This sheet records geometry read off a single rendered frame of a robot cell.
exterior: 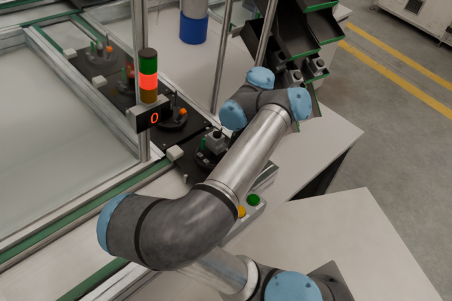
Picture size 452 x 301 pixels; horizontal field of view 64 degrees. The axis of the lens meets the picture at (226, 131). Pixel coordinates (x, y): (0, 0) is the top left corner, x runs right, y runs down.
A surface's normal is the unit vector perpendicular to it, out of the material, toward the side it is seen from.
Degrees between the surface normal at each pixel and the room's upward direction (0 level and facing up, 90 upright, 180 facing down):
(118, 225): 48
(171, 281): 0
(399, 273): 0
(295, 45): 25
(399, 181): 0
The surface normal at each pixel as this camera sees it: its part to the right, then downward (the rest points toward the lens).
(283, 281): -0.48, -0.40
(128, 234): -0.62, -0.14
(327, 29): 0.36, -0.37
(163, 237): -0.19, -0.18
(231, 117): -0.51, 0.56
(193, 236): 0.24, 0.00
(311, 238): 0.14, -0.71
